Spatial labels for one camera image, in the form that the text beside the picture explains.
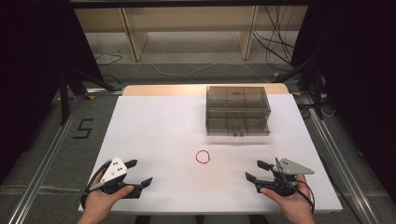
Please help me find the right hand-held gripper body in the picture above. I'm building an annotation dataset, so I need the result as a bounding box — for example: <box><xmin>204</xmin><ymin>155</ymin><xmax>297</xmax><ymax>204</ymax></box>
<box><xmin>254</xmin><ymin>158</ymin><xmax>315</xmax><ymax>197</ymax></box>

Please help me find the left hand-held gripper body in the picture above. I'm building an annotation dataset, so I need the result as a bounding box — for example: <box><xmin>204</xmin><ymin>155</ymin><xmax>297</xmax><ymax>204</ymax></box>
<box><xmin>90</xmin><ymin>157</ymin><xmax>143</xmax><ymax>200</ymax></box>

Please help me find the red rubber band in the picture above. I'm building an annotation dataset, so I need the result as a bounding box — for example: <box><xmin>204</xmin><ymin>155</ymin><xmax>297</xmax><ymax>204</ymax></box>
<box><xmin>195</xmin><ymin>149</ymin><xmax>212</xmax><ymax>165</ymax></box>

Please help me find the transparent grey drawer box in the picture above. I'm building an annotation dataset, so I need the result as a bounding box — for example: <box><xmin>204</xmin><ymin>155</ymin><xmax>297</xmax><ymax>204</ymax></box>
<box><xmin>205</xmin><ymin>85</ymin><xmax>272</xmax><ymax>138</ymax></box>

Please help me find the person's left hand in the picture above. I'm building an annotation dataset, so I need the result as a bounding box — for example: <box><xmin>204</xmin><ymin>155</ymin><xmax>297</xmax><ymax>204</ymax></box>
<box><xmin>78</xmin><ymin>160</ymin><xmax>134</xmax><ymax>224</ymax></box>

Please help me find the person's right hand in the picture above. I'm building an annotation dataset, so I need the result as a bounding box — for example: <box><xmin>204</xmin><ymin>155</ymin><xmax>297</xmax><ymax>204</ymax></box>
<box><xmin>260</xmin><ymin>174</ymin><xmax>317</xmax><ymax>224</ymax></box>

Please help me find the white table cover sheet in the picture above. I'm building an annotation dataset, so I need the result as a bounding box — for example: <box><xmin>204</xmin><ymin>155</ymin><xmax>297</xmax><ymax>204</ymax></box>
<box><xmin>78</xmin><ymin>93</ymin><xmax>344</xmax><ymax>215</ymax></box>

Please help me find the black metal stand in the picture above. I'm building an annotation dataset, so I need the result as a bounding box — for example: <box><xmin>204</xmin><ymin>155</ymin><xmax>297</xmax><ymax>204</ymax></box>
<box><xmin>273</xmin><ymin>50</ymin><xmax>326</xmax><ymax>121</ymax></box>
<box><xmin>57</xmin><ymin>65</ymin><xmax>118</xmax><ymax>126</ymax></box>

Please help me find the black curtain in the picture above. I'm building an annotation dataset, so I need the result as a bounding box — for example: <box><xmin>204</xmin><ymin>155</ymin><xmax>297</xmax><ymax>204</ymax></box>
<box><xmin>0</xmin><ymin>0</ymin><xmax>106</xmax><ymax>186</ymax></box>
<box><xmin>290</xmin><ymin>0</ymin><xmax>396</xmax><ymax>197</ymax></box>

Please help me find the light wooden bench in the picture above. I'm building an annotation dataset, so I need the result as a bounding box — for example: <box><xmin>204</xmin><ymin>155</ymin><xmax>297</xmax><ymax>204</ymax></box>
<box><xmin>74</xmin><ymin>5</ymin><xmax>310</xmax><ymax>63</ymax></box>

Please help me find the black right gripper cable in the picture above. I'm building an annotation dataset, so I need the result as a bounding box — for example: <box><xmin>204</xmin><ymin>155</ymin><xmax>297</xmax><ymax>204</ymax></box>
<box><xmin>275</xmin><ymin>157</ymin><xmax>316</xmax><ymax>215</ymax></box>

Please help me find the aluminium floor rail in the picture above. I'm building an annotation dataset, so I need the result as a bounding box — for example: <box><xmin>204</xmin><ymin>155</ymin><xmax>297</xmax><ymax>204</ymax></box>
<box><xmin>303</xmin><ymin>94</ymin><xmax>380</xmax><ymax>224</ymax></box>
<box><xmin>7</xmin><ymin>92</ymin><xmax>82</xmax><ymax>224</ymax></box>

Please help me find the beige floor cable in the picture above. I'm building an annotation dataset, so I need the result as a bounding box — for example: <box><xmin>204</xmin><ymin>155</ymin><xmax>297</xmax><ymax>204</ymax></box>
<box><xmin>0</xmin><ymin>185</ymin><xmax>82</xmax><ymax>193</ymax></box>

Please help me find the white floor cable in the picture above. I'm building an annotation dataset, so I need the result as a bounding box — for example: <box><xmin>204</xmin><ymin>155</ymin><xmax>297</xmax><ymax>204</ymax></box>
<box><xmin>148</xmin><ymin>61</ymin><xmax>273</xmax><ymax>84</ymax></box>

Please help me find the thin black floor cable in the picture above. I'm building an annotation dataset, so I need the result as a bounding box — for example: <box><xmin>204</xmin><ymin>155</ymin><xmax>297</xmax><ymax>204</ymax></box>
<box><xmin>93</xmin><ymin>51</ymin><xmax>124</xmax><ymax>67</ymax></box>

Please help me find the bundle of black cables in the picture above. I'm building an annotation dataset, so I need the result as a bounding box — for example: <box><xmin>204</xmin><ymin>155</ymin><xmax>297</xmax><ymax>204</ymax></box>
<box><xmin>251</xmin><ymin>5</ymin><xmax>297</xmax><ymax>68</ymax></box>

